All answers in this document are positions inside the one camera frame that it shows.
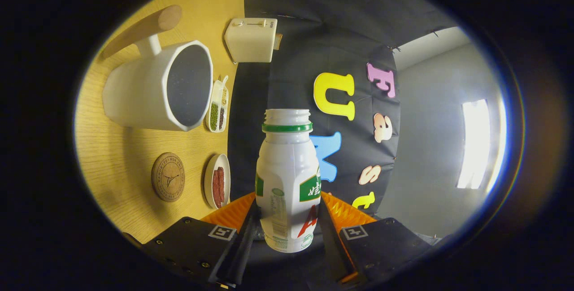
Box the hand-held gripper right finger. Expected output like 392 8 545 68
316 191 435 288

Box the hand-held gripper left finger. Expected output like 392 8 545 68
141 191 261 289

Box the white juice bottle green ring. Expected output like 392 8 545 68
255 109 322 253

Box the round cork coaster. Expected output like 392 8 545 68
151 152 186 203

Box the white cup wooden handle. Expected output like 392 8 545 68
100 5 214 132

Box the white round plate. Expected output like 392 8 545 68
204 153 231 210

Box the white divided dish with beans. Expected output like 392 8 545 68
205 75 230 133

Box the wooden table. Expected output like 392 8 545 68
74 0 247 244

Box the black backdrop cloth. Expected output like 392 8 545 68
226 0 458 291

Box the ceiling light panel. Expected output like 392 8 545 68
457 99 492 189

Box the cream toaster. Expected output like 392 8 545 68
224 17 278 64

